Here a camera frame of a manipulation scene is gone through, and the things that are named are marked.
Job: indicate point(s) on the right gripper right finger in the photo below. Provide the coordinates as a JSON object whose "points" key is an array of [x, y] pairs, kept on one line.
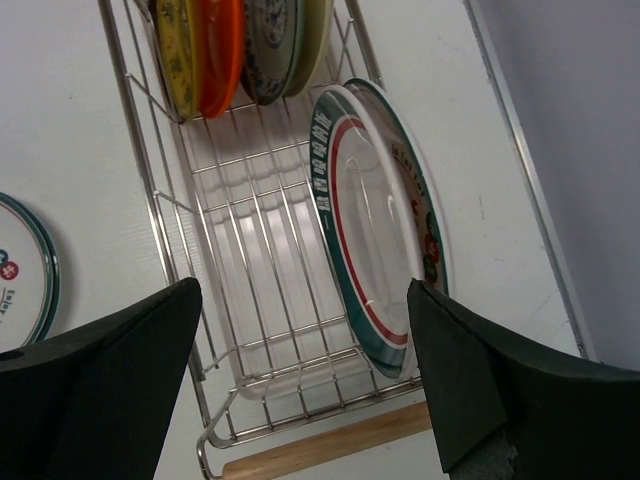
{"points": [[503, 406]]}

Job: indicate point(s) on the orange plastic plate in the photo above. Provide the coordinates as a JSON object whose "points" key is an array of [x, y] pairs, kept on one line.
{"points": [[223, 36]]}

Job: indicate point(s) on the metal wire dish rack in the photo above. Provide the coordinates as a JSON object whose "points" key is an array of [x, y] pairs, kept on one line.
{"points": [[242, 438]]}

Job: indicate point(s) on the blue floral plate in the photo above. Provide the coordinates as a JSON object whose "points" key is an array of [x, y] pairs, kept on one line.
{"points": [[274, 32]]}

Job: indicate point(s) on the white green-rimmed plate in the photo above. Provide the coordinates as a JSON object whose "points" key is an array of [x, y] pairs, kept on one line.
{"points": [[415, 173], [368, 227]]}

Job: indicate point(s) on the yellow patterned plate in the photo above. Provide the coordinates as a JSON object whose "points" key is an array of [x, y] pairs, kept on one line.
{"points": [[179, 31]]}

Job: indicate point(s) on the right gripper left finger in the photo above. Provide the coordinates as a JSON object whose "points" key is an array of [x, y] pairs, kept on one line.
{"points": [[96, 402]]}

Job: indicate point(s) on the cream floral plate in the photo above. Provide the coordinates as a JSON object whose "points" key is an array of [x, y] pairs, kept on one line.
{"points": [[317, 24]]}

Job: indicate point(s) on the white plate red characters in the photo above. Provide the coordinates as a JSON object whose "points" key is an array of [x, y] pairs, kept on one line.
{"points": [[30, 276]]}

